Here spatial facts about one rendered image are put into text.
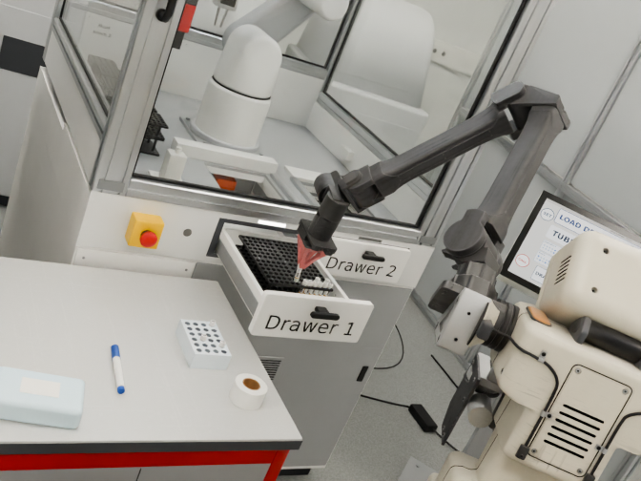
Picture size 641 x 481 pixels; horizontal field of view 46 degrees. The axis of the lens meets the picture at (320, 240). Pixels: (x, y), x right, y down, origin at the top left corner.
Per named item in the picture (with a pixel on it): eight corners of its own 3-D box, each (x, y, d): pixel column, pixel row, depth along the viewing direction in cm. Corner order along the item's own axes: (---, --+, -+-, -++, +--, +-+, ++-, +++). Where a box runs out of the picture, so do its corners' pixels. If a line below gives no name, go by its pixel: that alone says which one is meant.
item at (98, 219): (415, 288, 229) (435, 247, 223) (75, 245, 175) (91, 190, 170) (297, 156, 302) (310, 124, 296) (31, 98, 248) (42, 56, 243)
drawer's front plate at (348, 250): (397, 283, 222) (412, 252, 218) (314, 272, 207) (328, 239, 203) (394, 280, 223) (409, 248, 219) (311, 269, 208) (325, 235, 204)
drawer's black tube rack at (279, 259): (323, 311, 185) (333, 289, 182) (260, 305, 176) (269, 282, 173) (290, 263, 202) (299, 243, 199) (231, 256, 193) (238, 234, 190)
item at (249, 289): (350, 333, 181) (360, 312, 179) (256, 324, 167) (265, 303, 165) (289, 248, 212) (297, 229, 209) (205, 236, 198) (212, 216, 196)
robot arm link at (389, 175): (527, 90, 151) (545, 129, 158) (519, 75, 156) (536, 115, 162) (341, 186, 163) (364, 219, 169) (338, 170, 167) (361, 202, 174)
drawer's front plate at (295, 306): (357, 343, 181) (375, 305, 177) (249, 335, 166) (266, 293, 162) (354, 338, 182) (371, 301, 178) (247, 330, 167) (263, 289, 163)
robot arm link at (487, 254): (482, 268, 130) (493, 286, 133) (495, 222, 135) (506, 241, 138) (435, 269, 135) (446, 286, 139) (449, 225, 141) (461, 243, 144)
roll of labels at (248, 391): (222, 396, 152) (228, 381, 151) (240, 384, 159) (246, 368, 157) (250, 415, 150) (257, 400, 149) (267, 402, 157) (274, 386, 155)
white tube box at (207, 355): (226, 370, 161) (232, 356, 160) (189, 368, 157) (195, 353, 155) (210, 335, 171) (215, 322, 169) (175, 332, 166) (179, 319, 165)
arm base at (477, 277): (443, 285, 126) (508, 314, 126) (455, 247, 130) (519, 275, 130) (425, 306, 134) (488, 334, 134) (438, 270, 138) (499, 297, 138)
